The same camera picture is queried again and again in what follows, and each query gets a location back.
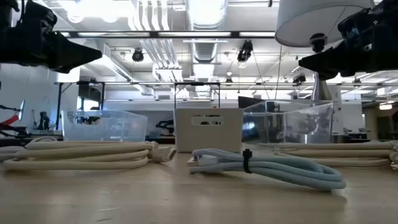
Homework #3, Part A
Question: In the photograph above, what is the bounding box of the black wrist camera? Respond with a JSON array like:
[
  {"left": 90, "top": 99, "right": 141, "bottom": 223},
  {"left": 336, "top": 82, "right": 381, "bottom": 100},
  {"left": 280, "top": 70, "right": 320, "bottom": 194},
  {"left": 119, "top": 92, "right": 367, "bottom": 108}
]
[
  {"left": 338, "top": 6, "right": 385, "bottom": 42},
  {"left": 18, "top": 0, "right": 58, "bottom": 32}
]

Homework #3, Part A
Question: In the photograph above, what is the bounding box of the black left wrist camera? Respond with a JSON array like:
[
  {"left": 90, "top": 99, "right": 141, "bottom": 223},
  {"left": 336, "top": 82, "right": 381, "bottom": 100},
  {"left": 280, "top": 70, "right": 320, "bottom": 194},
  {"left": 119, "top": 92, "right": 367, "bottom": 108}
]
[{"left": 18, "top": 0, "right": 58, "bottom": 32}]

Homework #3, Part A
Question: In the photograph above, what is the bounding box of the large clear plastic bin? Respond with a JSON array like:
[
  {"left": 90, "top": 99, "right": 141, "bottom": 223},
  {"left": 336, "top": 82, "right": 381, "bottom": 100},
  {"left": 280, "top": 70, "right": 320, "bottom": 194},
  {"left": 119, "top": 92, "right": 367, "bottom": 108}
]
[{"left": 242, "top": 99, "right": 335, "bottom": 145}]

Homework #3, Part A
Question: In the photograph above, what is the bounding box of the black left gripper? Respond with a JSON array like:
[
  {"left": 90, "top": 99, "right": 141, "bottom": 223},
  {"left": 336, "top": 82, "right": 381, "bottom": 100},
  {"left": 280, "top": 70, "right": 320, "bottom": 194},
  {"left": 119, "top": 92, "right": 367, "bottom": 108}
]
[{"left": 0, "top": 27, "right": 103, "bottom": 75}]

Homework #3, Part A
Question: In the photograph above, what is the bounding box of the cream usb cable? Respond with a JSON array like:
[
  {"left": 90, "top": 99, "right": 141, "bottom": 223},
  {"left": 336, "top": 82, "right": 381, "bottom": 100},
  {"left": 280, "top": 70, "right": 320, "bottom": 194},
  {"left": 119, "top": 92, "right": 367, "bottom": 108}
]
[
  {"left": 0, "top": 136, "right": 177, "bottom": 171},
  {"left": 273, "top": 140, "right": 398, "bottom": 170}
]

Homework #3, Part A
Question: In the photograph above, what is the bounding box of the black table frame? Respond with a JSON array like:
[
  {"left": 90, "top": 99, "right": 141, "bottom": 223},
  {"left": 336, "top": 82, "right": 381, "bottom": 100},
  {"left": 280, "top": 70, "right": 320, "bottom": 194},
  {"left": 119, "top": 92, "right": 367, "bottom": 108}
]
[{"left": 0, "top": 135, "right": 177, "bottom": 147}]

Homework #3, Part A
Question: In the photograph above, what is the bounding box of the small clear plastic bin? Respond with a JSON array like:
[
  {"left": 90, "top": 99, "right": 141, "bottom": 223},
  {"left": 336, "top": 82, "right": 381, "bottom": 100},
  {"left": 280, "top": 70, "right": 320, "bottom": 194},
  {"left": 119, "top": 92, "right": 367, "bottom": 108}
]
[{"left": 61, "top": 109, "right": 149, "bottom": 143}]

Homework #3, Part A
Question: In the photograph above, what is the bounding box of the tilted background screen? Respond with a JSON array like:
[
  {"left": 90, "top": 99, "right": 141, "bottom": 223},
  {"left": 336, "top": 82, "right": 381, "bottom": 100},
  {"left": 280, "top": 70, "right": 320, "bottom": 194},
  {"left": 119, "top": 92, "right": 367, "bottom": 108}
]
[{"left": 17, "top": 99, "right": 26, "bottom": 121}]

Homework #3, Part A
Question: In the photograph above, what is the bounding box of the black cable tie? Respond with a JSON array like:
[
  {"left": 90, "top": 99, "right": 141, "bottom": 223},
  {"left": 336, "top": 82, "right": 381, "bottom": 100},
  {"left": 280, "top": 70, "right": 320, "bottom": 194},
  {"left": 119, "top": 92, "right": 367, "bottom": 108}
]
[{"left": 242, "top": 148, "right": 253, "bottom": 174}]

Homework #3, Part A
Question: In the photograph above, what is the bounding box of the light blue USB cable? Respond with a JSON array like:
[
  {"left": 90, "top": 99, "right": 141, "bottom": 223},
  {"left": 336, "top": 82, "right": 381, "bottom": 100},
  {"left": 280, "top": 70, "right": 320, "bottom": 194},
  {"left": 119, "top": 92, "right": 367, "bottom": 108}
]
[{"left": 186, "top": 147, "right": 347, "bottom": 191}]

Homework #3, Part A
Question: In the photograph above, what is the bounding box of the red background object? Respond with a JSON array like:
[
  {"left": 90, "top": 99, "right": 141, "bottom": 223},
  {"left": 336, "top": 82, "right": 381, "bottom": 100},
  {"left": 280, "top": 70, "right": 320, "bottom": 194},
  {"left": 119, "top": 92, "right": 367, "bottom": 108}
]
[{"left": 0, "top": 114, "right": 20, "bottom": 127}]

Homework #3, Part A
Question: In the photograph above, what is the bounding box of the black ceiling spotlight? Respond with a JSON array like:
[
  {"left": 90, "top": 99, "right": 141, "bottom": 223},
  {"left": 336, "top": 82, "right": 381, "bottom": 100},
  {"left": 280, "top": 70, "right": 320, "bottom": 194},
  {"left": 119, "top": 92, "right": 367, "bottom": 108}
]
[
  {"left": 292, "top": 73, "right": 307, "bottom": 86},
  {"left": 236, "top": 40, "right": 254, "bottom": 63},
  {"left": 131, "top": 48, "right": 145, "bottom": 63}
]

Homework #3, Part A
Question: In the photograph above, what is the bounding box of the black background workbench frame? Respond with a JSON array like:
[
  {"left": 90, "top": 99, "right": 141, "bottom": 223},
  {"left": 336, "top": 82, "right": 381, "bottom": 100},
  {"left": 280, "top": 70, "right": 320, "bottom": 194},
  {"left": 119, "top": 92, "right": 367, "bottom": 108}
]
[{"left": 55, "top": 80, "right": 222, "bottom": 131}]

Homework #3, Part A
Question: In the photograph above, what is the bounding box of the silver lamp stand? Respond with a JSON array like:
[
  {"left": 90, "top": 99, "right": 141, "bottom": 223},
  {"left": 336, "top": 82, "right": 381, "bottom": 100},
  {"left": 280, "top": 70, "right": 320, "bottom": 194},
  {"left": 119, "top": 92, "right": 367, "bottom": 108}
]
[{"left": 309, "top": 32, "right": 343, "bottom": 144}]

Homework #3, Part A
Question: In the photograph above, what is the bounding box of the black background monitor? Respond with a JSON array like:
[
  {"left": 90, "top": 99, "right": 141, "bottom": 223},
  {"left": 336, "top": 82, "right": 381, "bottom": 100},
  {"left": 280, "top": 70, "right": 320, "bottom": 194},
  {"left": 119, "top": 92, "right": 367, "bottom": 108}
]
[{"left": 238, "top": 95, "right": 265, "bottom": 110}]

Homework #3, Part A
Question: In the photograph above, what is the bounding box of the black overhead beam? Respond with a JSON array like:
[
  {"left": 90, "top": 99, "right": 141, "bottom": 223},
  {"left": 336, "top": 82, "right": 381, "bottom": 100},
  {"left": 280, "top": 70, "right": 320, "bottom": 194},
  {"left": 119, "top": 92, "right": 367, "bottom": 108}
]
[{"left": 55, "top": 30, "right": 277, "bottom": 39}]

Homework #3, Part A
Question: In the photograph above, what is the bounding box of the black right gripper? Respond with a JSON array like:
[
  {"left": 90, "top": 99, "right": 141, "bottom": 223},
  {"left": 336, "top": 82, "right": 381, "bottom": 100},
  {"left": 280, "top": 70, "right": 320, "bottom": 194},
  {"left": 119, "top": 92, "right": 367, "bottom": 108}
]
[{"left": 298, "top": 21, "right": 398, "bottom": 82}]

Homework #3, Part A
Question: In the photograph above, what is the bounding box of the white plastic bin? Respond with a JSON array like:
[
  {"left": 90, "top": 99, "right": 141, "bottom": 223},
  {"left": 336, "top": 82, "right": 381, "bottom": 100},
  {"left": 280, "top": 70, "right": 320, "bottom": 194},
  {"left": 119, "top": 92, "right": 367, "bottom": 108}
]
[{"left": 174, "top": 107, "right": 244, "bottom": 154}]

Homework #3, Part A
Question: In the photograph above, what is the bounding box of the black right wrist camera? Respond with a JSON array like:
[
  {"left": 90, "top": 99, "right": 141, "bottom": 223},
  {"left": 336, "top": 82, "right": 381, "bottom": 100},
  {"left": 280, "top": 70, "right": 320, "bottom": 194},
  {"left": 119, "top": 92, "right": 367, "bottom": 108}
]
[{"left": 338, "top": 6, "right": 385, "bottom": 42}]

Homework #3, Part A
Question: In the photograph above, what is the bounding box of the silver ceiling duct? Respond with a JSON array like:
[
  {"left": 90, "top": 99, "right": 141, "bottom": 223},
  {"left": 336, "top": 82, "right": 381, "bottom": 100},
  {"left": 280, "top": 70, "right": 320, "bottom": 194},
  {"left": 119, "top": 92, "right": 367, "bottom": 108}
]
[{"left": 185, "top": 0, "right": 229, "bottom": 65}]

